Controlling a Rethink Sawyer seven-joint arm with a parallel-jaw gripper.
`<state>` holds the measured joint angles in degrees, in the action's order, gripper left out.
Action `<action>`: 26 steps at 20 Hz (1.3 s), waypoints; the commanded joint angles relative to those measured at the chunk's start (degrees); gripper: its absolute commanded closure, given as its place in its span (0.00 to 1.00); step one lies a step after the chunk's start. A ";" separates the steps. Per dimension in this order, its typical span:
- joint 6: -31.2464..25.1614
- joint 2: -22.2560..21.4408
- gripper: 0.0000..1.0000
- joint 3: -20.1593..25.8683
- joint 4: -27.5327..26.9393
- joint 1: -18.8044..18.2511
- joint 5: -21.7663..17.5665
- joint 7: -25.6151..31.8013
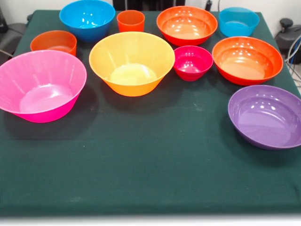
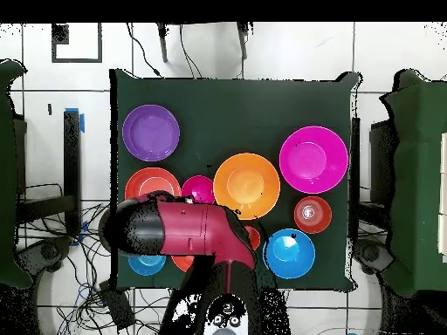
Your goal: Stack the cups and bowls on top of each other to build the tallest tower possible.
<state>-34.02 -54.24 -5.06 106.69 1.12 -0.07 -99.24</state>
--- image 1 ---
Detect large yellow-orange bowl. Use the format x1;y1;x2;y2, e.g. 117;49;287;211
88;31;176;97

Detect orange cup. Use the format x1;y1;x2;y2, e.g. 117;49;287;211
116;9;145;33

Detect wide red-orange bowl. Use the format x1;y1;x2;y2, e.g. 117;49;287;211
212;36;284;86
156;6;218;47

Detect large pink bowl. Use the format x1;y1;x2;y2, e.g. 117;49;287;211
0;49;87;123

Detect dark green tablecloth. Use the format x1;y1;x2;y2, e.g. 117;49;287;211
0;9;301;216

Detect small magenta bowl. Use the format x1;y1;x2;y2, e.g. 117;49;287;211
173;45;214;82

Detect wide purple bowl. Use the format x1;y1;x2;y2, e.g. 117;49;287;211
227;84;301;151

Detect large blue bowl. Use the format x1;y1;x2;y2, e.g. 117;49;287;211
59;0;116;43

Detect small light blue bowl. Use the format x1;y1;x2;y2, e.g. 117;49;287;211
218;7;260;38

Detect small orange bowl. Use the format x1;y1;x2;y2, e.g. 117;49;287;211
30;30;78;57

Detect grey office chair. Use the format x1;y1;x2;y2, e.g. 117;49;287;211
0;6;33;64

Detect black office chair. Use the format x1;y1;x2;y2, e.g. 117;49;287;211
274;18;301;50

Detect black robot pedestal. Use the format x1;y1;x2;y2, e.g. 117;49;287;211
112;0;186;11

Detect tangled floor cables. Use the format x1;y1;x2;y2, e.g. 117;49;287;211
284;35;301;88

